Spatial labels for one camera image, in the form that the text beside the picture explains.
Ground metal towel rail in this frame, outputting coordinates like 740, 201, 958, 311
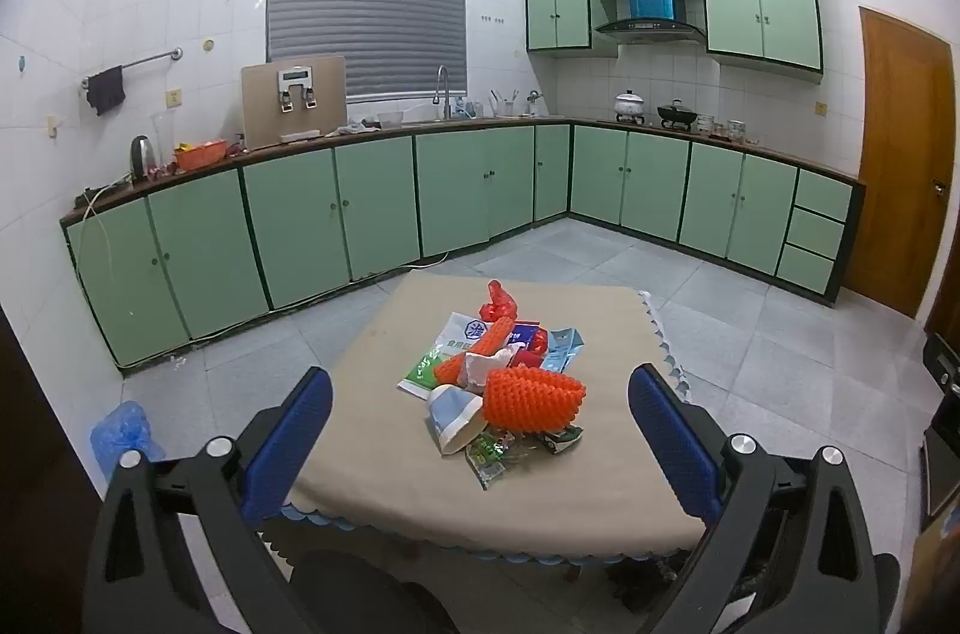
80, 47, 184, 89

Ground orange plastic basket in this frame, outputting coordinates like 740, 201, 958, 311
173, 139, 229, 171

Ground white cooking pot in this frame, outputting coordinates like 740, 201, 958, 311
613, 88, 648, 123

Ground steel kettle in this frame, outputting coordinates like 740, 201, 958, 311
128, 134, 157, 180

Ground glass jars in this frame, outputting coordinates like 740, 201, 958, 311
696, 112, 752, 144

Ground wide orange foam net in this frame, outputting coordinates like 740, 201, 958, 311
480, 366, 587, 437

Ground white bracket on board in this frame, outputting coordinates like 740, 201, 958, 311
274, 67, 320, 114

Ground range hood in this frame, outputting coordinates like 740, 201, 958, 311
594, 0, 707, 44

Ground clear plastic pitcher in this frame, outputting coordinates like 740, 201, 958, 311
151, 110, 178, 171

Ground white green printed bag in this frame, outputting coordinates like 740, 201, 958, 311
397, 311, 490, 400

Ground white tissue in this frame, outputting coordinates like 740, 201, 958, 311
463, 345, 520, 393

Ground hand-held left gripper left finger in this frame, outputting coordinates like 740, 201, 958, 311
82, 366, 334, 634

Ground shiny red snack wrapper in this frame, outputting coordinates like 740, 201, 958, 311
513, 324, 553, 359

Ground blue white paper cup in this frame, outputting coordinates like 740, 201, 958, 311
426, 383, 486, 456

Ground dark towel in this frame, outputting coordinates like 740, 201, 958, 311
84, 65, 128, 118

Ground blue plastic bag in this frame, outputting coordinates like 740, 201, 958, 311
90, 400, 167, 479

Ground red plastic bag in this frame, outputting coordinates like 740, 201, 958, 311
480, 279, 521, 324

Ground green lower kitchen cabinets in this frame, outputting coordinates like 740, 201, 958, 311
60, 118, 866, 374

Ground black bin with liner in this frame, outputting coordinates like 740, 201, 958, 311
604, 548, 758, 614

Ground grey window blind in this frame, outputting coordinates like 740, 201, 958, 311
266, 0, 468, 107

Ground wooden door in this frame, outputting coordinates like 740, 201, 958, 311
840, 5, 958, 321

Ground green clear wrapper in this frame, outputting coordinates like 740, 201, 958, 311
463, 426, 530, 491

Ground blue drink carton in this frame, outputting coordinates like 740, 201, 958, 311
538, 327, 587, 377

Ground black wok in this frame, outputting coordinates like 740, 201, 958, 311
656, 98, 698, 131

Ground silver green wrapper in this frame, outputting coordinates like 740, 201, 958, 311
538, 424, 585, 454

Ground long orange foam net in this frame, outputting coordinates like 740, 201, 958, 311
435, 316, 518, 387

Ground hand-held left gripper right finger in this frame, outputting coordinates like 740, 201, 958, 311
628, 363, 901, 634

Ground table with beige cloth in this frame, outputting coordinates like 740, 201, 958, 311
259, 270, 710, 564

